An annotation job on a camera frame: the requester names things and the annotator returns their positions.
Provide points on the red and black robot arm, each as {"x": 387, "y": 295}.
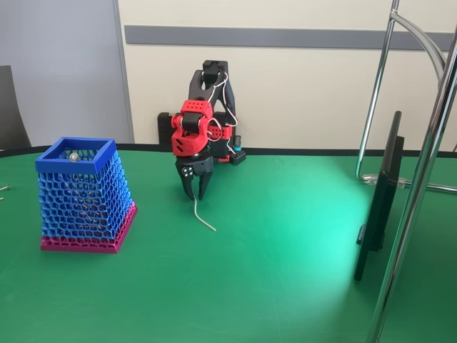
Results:
{"x": 189, "y": 143}

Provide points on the round silver metal cap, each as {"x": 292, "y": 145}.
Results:
{"x": 74, "y": 157}

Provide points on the blue and magenta lattice basket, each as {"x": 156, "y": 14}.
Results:
{"x": 64, "y": 166}

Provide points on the black plastic tool case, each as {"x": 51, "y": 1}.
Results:
{"x": 165, "y": 132}

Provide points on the green table cloth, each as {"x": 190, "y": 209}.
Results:
{"x": 250, "y": 278}

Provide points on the clear plastic clip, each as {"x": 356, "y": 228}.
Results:
{"x": 371, "y": 178}

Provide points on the black flat monitor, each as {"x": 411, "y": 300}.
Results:
{"x": 380, "y": 200}

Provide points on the thin chrome stand with curve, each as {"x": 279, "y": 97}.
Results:
{"x": 375, "y": 93}

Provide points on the grey wall rail strip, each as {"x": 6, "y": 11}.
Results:
{"x": 250, "y": 36}

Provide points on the chrome metal frame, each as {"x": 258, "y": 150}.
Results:
{"x": 414, "y": 200}

